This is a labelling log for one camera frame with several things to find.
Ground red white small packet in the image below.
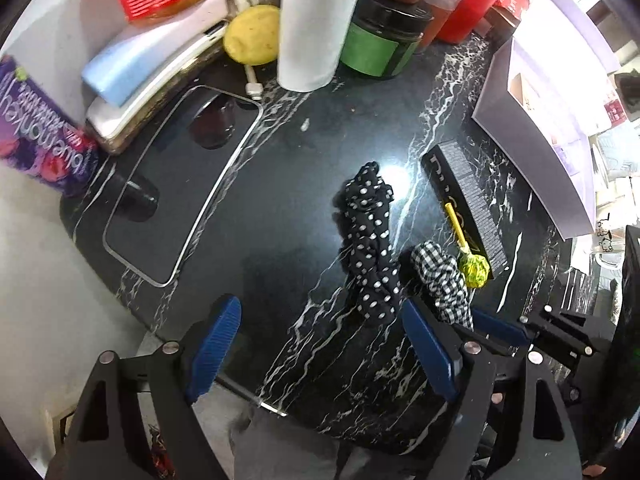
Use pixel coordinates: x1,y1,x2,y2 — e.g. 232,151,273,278
602,99,629,127

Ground white gold-edged phone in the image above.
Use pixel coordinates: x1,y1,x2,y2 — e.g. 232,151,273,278
84,24,227,156

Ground dark jar green label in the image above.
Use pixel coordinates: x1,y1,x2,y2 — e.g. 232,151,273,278
340,0,435,80

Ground brown small box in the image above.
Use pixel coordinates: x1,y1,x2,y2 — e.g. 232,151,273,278
482,2,523,37

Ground red canister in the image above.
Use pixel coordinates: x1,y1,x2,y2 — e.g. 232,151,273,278
439,0,510,45

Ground black polka dot scrunchie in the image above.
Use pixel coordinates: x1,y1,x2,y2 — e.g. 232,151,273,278
333,160,403,329

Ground black white checkered scrunchie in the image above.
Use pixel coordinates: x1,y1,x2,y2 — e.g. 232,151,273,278
409,240,475,331

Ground black long box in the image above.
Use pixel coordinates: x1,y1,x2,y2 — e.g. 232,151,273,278
421,140,509,281

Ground yellow green lollipop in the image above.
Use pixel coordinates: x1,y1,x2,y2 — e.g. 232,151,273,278
443,202,491,291

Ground white paper roll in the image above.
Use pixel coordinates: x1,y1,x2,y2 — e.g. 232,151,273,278
276,0,371,94

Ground small clear tub orange contents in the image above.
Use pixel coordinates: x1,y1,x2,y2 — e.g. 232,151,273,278
416,0,471,54

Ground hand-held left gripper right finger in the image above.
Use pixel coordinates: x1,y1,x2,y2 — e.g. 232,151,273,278
401,298,584,480

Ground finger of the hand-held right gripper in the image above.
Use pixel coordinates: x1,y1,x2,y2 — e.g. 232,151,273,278
472,304,614,367

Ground purple drink can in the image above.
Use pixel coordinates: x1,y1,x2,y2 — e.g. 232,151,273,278
0,55,100,199

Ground yellow round ball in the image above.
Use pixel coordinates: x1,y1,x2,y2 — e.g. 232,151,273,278
223,4,281,66

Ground lavender gift box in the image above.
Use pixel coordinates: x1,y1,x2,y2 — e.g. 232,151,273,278
471,0,632,241

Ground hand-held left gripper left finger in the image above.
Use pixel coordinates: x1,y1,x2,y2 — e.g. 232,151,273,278
45,294,244,480

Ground white cable plug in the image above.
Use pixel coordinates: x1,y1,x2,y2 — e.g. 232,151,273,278
243,63,265,101

